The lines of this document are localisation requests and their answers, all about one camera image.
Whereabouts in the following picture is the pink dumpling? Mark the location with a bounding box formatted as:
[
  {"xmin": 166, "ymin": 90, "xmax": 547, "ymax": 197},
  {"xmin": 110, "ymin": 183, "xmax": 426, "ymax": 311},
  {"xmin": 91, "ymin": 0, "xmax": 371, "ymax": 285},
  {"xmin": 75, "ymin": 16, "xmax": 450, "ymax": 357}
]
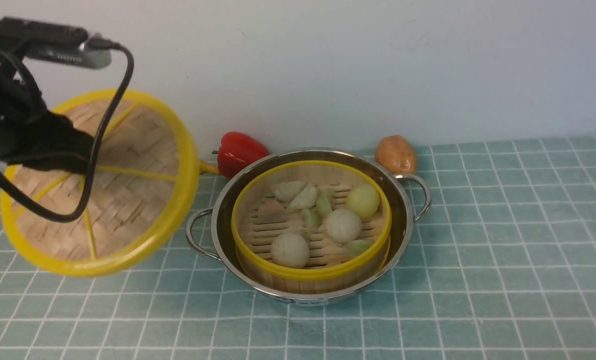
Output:
[{"xmin": 254, "ymin": 198, "xmax": 290, "ymax": 224}]

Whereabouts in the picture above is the green dumpling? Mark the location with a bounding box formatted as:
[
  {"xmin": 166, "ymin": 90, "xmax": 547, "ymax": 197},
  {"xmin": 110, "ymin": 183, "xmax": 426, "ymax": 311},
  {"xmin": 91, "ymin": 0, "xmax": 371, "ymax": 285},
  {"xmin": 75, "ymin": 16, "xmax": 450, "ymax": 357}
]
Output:
[
  {"xmin": 342, "ymin": 238, "xmax": 374, "ymax": 258},
  {"xmin": 315, "ymin": 188, "xmax": 334, "ymax": 219},
  {"xmin": 301, "ymin": 208, "xmax": 323, "ymax": 234}
]

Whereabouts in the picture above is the yellow round bun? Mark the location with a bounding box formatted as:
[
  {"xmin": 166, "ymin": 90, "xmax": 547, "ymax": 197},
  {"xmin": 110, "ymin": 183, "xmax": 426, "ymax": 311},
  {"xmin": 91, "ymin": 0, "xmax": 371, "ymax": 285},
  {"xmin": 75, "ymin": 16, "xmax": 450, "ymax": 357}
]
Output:
[{"xmin": 344, "ymin": 183, "xmax": 381, "ymax": 220}]

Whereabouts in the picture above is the yellow rimmed bamboo steamer lid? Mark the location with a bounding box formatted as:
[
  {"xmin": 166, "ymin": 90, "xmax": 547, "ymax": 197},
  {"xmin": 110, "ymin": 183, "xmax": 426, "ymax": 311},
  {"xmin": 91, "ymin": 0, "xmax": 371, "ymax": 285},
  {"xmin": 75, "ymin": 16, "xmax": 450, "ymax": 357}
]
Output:
[{"xmin": 0, "ymin": 89, "xmax": 202, "ymax": 278}]

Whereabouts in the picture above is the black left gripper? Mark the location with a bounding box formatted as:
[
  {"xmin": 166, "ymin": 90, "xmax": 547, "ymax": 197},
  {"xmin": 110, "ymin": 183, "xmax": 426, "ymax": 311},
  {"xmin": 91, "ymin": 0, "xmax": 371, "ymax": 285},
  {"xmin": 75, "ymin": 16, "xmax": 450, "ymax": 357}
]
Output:
[{"xmin": 0, "ymin": 50, "xmax": 94, "ymax": 174}]

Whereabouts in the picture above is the brown potato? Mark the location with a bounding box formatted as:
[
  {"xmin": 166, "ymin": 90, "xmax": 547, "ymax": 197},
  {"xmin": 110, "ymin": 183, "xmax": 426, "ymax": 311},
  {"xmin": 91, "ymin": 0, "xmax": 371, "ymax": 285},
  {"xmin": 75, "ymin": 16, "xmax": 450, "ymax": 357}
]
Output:
[{"xmin": 374, "ymin": 134, "xmax": 418, "ymax": 175}]

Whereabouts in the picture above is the black camera cable left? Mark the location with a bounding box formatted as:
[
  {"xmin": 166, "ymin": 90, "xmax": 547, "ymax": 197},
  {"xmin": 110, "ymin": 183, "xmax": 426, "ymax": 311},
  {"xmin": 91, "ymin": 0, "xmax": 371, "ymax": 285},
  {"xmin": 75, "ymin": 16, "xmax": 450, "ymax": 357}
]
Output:
[{"xmin": 0, "ymin": 38, "xmax": 135, "ymax": 224}]

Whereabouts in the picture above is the red bell pepper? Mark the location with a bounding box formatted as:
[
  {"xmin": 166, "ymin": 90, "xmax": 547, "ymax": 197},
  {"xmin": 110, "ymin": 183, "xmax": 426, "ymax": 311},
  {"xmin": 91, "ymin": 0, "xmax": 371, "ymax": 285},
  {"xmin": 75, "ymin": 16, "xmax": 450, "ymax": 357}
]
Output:
[{"xmin": 216, "ymin": 131, "xmax": 270, "ymax": 179}]

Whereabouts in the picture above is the yellow banana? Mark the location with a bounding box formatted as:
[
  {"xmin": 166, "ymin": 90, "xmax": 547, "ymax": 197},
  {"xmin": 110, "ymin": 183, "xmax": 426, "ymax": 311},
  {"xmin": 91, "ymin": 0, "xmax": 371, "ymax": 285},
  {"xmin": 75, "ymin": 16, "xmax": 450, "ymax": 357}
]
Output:
[{"xmin": 199, "ymin": 160, "xmax": 221, "ymax": 176}]

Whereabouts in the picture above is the white dumpling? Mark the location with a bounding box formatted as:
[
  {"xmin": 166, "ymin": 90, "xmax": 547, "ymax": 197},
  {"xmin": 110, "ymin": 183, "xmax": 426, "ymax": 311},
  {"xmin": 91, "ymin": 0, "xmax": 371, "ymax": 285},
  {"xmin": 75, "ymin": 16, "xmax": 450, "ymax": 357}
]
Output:
[
  {"xmin": 270, "ymin": 181, "xmax": 307, "ymax": 202},
  {"xmin": 288, "ymin": 183, "xmax": 320, "ymax": 210}
]

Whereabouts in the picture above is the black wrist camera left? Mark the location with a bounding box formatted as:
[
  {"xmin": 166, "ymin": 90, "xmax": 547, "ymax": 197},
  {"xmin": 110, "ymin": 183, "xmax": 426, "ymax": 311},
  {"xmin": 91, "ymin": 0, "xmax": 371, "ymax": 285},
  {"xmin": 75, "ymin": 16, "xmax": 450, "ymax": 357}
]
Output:
[{"xmin": 0, "ymin": 16, "xmax": 112, "ymax": 69}]

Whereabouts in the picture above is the yellow rimmed bamboo steamer basket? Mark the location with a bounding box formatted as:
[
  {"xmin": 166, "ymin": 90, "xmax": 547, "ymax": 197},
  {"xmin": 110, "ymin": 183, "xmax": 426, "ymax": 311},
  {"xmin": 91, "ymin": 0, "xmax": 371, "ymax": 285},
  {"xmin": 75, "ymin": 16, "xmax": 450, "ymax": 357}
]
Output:
[{"xmin": 231, "ymin": 160, "xmax": 392, "ymax": 295}]

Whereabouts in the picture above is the green checkered tablecloth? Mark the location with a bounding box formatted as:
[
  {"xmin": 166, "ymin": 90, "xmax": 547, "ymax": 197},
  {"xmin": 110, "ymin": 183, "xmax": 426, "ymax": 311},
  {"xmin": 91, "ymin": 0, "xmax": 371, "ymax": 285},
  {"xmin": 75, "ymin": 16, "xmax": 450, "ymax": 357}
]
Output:
[{"xmin": 0, "ymin": 137, "xmax": 596, "ymax": 360}]

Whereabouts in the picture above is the stainless steel pot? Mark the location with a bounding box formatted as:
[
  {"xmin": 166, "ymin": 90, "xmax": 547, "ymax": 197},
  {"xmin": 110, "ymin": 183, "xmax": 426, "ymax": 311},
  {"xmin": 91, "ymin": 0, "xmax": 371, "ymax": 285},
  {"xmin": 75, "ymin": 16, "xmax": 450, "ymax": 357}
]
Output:
[{"xmin": 186, "ymin": 147, "xmax": 432, "ymax": 306}]

